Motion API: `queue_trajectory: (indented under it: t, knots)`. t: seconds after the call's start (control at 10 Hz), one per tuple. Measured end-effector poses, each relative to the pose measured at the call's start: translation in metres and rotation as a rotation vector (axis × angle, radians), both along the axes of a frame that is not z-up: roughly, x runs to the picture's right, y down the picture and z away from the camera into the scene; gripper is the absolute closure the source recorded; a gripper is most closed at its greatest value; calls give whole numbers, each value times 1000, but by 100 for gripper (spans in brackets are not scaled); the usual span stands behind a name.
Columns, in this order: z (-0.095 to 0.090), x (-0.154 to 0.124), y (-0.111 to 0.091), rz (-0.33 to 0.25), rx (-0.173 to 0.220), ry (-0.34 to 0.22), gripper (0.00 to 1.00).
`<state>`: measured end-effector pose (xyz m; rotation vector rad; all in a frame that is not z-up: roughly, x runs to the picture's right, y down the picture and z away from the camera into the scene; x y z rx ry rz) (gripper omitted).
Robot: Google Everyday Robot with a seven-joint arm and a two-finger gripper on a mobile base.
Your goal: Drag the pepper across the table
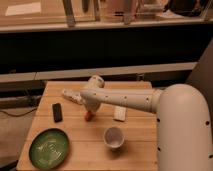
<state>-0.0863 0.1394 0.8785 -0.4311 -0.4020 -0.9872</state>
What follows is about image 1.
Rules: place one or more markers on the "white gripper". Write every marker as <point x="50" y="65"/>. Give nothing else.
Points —
<point x="93" y="83"/>

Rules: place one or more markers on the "red pepper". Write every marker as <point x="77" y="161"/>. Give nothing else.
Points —
<point x="88" y="116"/>

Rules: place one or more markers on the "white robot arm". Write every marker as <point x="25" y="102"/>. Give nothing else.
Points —
<point x="184" y="133"/>

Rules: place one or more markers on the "white rectangular block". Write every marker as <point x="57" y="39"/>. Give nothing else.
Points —
<point x="119" y="113"/>

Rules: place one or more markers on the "black rectangular block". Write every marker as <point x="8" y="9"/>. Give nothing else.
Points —
<point x="57" y="112"/>

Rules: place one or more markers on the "white cup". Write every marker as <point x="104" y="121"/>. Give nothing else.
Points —
<point x="113" y="137"/>

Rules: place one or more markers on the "green plate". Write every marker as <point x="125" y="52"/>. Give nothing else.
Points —
<point x="49" y="149"/>

